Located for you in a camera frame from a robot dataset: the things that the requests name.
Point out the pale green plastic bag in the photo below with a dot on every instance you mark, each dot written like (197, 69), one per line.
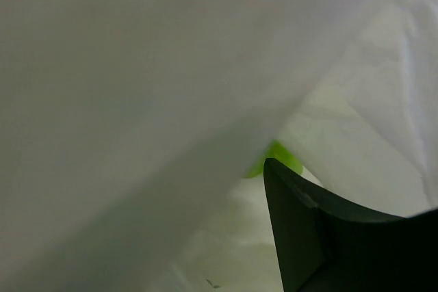
(129, 128)

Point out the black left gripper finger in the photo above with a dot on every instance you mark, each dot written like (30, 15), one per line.
(327, 243)

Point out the green fake grapes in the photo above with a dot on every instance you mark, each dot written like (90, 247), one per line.
(278, 151)

